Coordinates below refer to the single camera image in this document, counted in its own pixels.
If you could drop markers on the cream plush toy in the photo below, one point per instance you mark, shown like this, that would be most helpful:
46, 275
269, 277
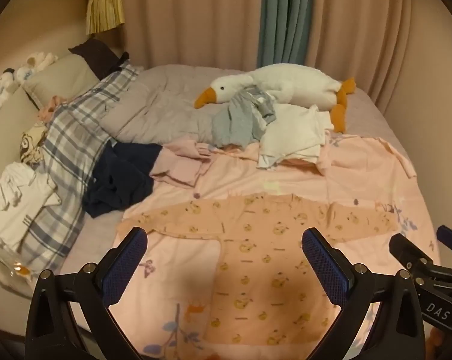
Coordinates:
40, 60

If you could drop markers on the navy garment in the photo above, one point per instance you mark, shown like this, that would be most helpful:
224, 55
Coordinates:
117, 183

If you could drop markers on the orange duck-print baby top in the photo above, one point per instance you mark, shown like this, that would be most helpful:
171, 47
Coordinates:
256, 270

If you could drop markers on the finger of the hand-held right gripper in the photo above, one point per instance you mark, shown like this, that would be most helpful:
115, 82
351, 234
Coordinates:
400, 245
446, 234

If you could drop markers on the grey bed cover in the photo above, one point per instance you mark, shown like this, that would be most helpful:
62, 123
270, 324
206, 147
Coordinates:
166, 93

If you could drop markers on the cream cartoon-print cloth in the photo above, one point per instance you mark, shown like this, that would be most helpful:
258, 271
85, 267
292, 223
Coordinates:
32, 144

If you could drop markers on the grey garment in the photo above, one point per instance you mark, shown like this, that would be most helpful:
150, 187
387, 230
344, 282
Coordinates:
233, 123

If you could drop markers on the dark brown cloth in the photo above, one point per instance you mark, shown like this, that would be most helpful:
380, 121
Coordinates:
94, 54

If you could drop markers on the beige headboard cushion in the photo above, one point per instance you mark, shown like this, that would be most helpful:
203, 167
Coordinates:
8, 127

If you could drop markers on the small pink cloth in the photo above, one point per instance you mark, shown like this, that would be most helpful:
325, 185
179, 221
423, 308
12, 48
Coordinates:
51, 107

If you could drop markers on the blue and white plush toy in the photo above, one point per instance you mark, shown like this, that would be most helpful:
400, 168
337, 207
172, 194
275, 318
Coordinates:
24, 73

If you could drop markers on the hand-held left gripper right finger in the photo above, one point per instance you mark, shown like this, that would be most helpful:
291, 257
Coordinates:
325, 270

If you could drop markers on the blue plaid quilt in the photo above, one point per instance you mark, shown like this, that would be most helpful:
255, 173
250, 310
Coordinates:
72, 138

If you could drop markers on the pink animal-print blanket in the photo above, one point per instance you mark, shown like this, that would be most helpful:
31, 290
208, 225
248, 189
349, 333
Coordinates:
304, 180

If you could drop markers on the beige pillow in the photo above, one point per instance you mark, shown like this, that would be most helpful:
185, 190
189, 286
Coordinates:
61, 78

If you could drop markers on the yellow pleated fabric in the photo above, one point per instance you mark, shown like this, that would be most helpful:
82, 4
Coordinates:
104, 7

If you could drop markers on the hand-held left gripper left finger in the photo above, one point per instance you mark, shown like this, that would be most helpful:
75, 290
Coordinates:
124, 266

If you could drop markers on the clear plastic bag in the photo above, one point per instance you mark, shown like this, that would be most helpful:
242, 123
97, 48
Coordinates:
6, 258

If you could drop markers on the white garment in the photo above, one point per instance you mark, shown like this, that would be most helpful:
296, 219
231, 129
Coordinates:
289, 135

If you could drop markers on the blue-green curtain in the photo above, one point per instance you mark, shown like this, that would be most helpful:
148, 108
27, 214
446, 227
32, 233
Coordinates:
286, 18

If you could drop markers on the white dog plush toy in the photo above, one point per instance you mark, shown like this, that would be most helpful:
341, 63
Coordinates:
2, 86

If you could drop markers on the white printed shirt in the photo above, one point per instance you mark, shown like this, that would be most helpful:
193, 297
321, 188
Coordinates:
23, 210

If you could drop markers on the white goose plush toy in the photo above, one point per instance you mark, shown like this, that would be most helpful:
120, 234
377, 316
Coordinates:
297, 82

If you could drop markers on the pink curtain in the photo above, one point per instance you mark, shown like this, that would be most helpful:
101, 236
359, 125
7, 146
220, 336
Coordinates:
188, 18
379, 26

